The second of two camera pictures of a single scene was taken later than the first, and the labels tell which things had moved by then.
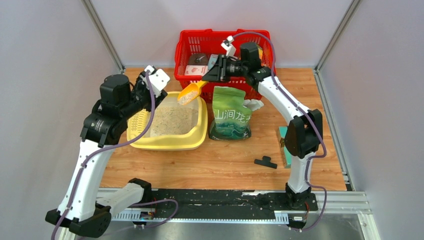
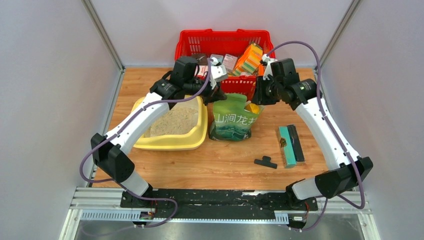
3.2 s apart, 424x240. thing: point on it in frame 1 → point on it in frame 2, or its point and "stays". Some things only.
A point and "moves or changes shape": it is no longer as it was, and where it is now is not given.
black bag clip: [266, 161] stays
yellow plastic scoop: [190, 92] moves or changes shape
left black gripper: [141, 84] → [214, 95]
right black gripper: [213, 74] → [259, 97]
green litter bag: [232, 119] stays
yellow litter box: [176, 127] stays
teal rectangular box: [286, 156] stays
